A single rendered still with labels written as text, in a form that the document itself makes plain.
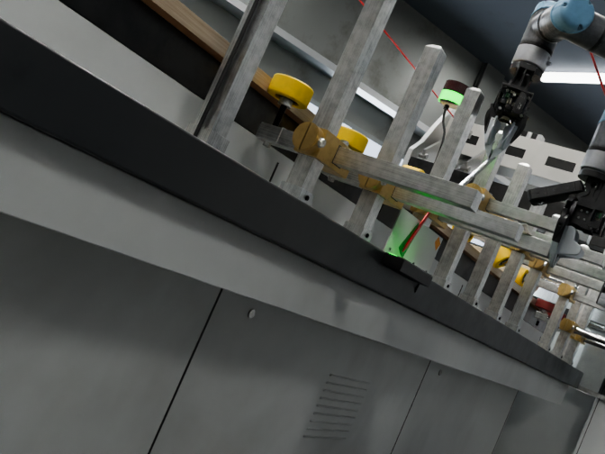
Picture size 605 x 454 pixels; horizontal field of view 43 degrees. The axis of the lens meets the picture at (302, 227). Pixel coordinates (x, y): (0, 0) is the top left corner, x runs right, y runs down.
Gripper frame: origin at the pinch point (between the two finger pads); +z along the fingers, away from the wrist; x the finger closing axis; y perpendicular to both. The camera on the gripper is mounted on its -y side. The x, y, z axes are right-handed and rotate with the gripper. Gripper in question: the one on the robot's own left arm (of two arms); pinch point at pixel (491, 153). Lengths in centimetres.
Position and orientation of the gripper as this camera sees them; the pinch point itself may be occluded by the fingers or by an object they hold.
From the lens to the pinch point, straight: 176.4
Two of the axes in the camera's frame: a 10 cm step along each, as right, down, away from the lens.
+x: 9.0, 3.8, -2.2
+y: -1.8, -1.4, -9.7
